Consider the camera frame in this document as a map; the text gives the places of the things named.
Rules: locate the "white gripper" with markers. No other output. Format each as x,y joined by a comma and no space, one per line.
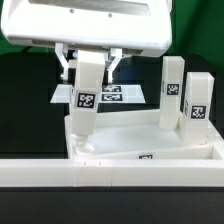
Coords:
138,27

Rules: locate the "white desk top tray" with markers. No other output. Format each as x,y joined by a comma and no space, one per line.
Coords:
136,135

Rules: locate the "fiducial marker sheet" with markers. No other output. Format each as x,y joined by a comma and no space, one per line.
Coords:
110,94

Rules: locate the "white L-shaped fence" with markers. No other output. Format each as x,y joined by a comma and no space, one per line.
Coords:
115,173

